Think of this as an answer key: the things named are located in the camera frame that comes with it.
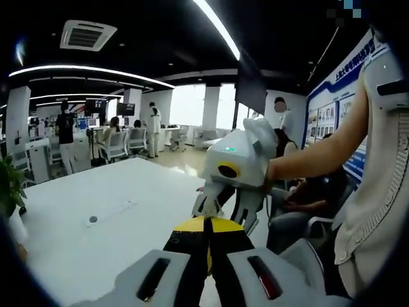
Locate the dark hanging screen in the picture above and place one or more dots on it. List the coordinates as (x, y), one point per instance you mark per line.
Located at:
(250, 86)

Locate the black monitor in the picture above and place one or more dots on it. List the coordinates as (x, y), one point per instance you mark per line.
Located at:
(125, 109)

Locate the green leafy plant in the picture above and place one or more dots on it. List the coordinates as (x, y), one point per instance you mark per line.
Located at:
(11, 185)

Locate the black tripod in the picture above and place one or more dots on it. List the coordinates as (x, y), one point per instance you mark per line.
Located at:
(92, 148)

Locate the white office chair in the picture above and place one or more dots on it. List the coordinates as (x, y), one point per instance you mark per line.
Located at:
(138, 140)
(179, 137)
(116, 145)

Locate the ceiling air conditioner vent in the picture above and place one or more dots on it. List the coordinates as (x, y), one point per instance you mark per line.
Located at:
(87, 35)

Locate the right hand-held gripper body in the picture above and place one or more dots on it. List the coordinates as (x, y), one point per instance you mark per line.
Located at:
(233, 153)

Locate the operator in beige vest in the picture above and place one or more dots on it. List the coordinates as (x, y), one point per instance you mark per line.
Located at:
(380, 208)

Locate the white plant pot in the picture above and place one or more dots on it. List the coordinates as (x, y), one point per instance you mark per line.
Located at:
(17, 225)

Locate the blue wall poster board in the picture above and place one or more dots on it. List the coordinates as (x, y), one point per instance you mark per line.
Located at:
(332, 105)

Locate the bright wide ceiling light strip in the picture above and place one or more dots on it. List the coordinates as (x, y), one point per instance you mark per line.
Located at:
(220, 28)

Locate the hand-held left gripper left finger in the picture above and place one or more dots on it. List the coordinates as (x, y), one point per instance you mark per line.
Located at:
(153, 281)

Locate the long curved ceiling light strip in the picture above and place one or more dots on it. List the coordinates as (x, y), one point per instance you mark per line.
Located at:
(96, 72)

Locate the white chest-worn device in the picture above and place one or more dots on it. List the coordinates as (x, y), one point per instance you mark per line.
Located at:
(383, 70)

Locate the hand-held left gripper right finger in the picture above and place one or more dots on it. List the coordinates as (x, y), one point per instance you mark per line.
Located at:
(255, 281)

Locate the person's right hand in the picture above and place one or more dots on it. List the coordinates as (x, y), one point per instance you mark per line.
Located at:
(260, 132)

